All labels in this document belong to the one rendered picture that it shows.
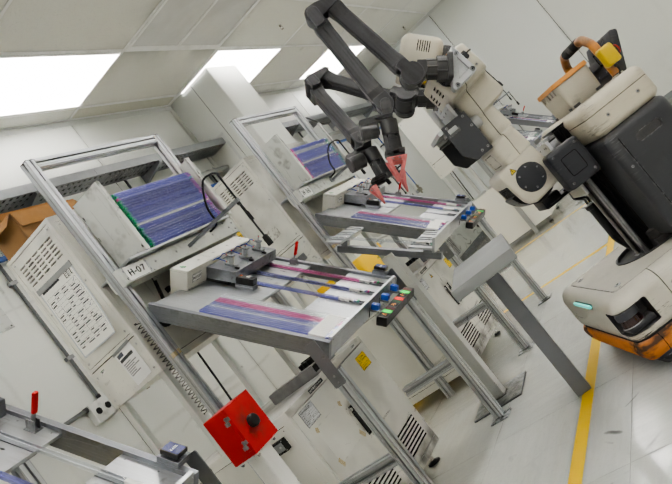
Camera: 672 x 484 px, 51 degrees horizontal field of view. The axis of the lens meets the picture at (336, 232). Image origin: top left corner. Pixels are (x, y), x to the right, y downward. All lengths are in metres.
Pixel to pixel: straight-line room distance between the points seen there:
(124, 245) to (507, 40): 8.02
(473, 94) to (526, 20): 7.59
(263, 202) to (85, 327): 1.47
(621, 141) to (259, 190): 2.15
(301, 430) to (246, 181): 1.85
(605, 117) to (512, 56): 7.74
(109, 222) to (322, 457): 1.16
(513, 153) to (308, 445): 1.22
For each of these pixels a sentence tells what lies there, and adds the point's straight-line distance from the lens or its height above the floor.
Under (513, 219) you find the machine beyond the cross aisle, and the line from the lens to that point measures 7.20.
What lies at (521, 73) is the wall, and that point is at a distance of 10.12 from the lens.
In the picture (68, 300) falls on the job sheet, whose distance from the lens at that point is 2.86.
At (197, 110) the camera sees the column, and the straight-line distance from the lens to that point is 6.36.
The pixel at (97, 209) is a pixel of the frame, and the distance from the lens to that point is 2.79.
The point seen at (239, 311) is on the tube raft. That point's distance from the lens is 2.52.
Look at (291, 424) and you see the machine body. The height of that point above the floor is 0.57.
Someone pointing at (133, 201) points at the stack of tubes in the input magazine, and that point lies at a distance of 2.83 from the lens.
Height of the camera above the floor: 0.86
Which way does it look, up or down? 3 degrees up
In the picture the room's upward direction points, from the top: 39 degrees counter-clockwise
